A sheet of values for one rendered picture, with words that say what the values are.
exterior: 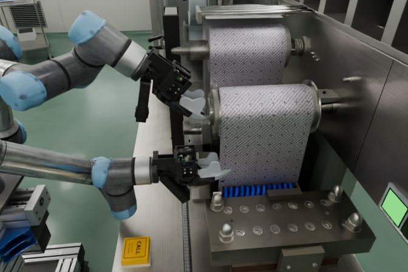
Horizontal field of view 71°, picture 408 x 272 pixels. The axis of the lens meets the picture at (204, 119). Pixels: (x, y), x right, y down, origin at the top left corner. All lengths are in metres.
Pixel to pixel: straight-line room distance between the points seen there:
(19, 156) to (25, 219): 0.59
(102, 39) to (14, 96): 0.20
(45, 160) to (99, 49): 0.34
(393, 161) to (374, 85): 0.16
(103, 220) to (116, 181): 1.44
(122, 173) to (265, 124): 0.38
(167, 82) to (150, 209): 0.47
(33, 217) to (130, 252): 0.57
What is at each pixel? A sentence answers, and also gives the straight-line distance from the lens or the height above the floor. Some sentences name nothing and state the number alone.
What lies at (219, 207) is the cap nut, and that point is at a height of 1.04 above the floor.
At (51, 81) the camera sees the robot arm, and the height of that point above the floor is 1.40.
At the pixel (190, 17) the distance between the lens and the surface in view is 1.67.
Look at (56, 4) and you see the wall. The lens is 6.65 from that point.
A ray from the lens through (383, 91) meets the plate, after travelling 0.70.
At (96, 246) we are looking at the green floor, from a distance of 2.09.
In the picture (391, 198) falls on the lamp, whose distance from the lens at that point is 0.70.
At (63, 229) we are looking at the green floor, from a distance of 2.25.
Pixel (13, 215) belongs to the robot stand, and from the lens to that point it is 1.35.
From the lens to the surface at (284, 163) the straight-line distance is 0.84.
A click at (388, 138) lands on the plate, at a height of 1.29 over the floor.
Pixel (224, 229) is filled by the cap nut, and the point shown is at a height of 1.07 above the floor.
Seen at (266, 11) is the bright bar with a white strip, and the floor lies 1.45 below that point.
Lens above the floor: 1.63
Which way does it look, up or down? 32 degrees down
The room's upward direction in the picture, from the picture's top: straight up
